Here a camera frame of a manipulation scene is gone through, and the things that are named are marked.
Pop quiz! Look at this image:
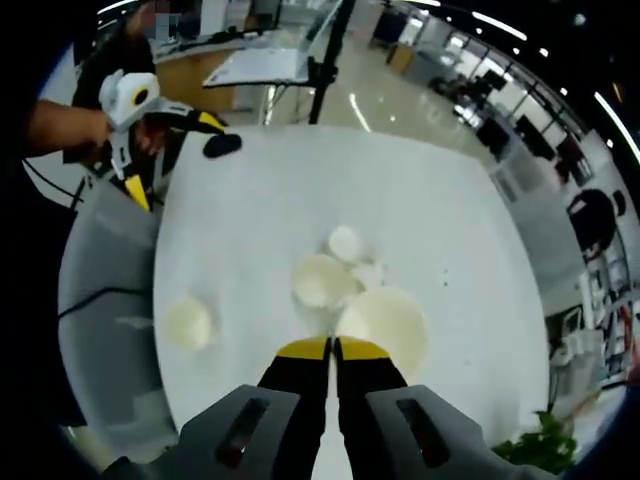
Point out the grey mesh chair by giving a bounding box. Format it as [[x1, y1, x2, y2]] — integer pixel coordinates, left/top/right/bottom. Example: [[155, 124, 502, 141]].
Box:
[[57, 189, 174, 466]]

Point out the black office chair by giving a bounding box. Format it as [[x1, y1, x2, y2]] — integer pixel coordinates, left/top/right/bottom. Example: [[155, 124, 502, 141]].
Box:
[[567, 188, 629, 251]]

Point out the small white desk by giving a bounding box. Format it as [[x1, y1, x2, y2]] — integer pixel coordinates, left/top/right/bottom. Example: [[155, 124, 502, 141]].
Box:
[[202, 47, 314, 126]]

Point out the black tripod stand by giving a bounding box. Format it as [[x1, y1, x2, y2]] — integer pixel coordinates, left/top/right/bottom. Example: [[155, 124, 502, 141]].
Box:
[[307, 0, 356, 125]]

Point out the green potted plant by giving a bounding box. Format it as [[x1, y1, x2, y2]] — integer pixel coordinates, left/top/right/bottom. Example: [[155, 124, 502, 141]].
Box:
[[492, 409, 579, 474]]

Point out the wooden cabinet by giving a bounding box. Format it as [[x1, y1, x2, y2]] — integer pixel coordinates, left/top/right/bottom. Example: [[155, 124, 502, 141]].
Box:
[[154, 47, 236, 109]]

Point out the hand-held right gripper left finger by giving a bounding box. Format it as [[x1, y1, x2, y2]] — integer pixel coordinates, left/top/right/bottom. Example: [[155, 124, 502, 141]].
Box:
[[177, 336, 334, 480]]

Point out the stack of paper cups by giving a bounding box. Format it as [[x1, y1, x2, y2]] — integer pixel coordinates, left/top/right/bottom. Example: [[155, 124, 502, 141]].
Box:
[[163, 296, 222, 353]]

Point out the black oval object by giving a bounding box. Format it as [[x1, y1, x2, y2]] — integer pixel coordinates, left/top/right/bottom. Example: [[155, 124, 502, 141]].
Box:
[[202, 134, 243, 159]]

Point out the black cable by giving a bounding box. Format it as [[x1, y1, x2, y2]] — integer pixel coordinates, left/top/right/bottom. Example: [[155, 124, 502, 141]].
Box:
[[58, 287, 154, 319], [22, 159, 86, 201]]

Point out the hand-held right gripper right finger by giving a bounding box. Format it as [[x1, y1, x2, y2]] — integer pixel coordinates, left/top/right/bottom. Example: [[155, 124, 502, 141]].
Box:
[[333, 336, 501, 480]]

